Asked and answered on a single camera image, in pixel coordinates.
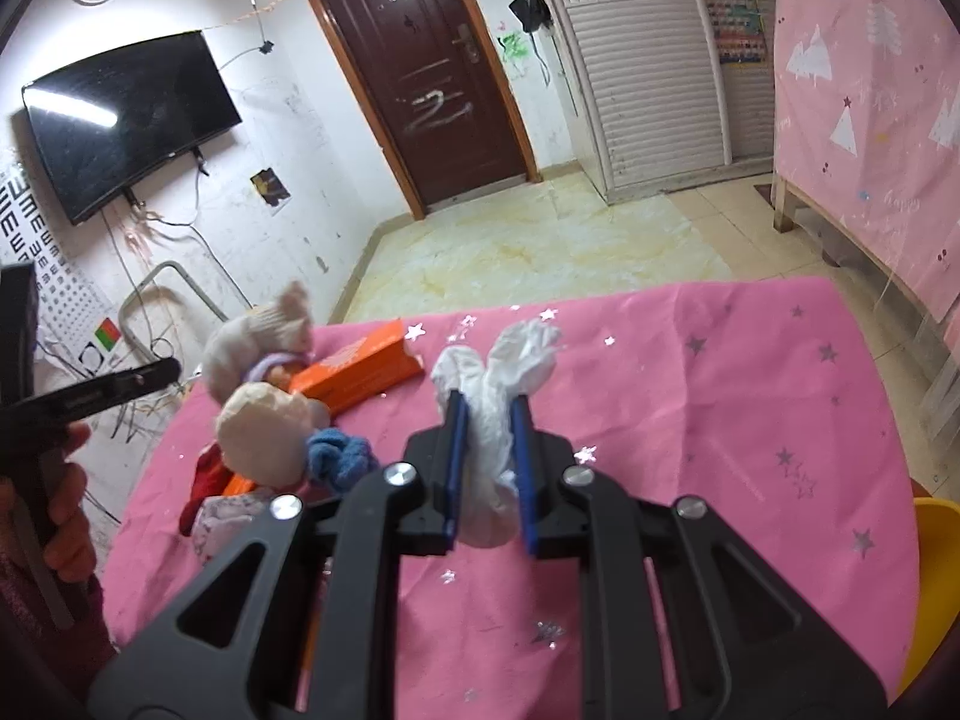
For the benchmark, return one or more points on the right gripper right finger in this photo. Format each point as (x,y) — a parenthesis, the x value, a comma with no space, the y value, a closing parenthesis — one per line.
(553,520)

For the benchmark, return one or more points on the left hand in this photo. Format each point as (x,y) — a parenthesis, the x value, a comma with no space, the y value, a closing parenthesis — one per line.
(70,552)

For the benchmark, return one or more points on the red cloth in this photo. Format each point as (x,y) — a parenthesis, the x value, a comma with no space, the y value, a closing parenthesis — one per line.
(211,477)

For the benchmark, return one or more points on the dark brown door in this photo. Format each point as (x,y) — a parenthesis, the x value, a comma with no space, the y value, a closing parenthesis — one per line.
(431,86)

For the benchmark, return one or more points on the white plush sock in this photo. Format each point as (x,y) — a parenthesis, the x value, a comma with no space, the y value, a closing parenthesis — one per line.
(282,325)

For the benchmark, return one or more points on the colourful wall chart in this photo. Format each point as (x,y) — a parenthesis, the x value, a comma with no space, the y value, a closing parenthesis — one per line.
(738,29)

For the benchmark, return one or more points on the grey metal chair frame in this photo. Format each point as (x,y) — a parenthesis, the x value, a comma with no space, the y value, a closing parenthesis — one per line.
(167,314)

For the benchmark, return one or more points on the white louvered wardrobe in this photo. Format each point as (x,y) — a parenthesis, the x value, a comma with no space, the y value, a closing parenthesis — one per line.
(653,110)

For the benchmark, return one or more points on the black wall television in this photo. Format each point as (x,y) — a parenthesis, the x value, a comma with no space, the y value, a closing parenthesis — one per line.
(102,124)

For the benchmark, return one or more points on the orange box far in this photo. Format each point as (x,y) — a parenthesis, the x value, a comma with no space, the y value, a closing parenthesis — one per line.
(359,371)

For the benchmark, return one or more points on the wooden bed frame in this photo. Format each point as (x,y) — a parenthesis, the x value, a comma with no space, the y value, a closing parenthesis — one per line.
(925,338)

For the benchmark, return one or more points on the eye test chart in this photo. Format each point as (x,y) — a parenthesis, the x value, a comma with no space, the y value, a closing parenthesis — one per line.
(75,322)

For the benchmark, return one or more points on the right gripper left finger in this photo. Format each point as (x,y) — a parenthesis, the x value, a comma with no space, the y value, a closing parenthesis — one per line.
(439,457)

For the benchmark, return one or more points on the white tissue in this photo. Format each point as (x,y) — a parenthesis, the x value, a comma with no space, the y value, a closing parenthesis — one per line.
(519,363)

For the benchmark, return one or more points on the hello kitty patterned cloth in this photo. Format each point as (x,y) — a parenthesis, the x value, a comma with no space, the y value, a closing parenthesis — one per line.
(221,518)

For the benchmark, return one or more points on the dark wall sticker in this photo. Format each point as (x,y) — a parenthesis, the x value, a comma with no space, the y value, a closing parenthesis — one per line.
(270,188)

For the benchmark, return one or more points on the orange box long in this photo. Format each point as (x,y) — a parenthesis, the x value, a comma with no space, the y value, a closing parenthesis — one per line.
(239,485)

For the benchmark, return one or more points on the beige paper ball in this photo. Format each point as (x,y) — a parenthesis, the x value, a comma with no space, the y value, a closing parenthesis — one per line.
(263,433)

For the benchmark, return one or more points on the blue sock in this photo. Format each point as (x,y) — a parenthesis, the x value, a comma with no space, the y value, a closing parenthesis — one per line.
(338,462)

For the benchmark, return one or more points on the pink tree bedsheet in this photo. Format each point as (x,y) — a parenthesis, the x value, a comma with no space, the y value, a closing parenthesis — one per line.
(867,126)

